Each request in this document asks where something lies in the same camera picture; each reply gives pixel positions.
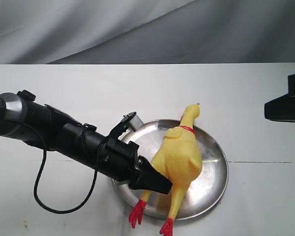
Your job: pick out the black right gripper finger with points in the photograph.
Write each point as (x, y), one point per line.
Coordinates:
(282, 109)

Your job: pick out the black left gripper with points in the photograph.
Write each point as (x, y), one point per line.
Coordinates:
(121, 162)

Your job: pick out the yellow rubber chicken toy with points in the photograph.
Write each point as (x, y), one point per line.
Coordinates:
(180, 160)

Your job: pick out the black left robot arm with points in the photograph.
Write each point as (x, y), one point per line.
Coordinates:
(45, 127)

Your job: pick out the round stainless steel plate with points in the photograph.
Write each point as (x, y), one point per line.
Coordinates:
(204, 192)

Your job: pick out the grey backdrop cloth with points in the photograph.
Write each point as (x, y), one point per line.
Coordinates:
(146, 31)

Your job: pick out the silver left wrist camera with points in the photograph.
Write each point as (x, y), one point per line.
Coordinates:
(129, 121)

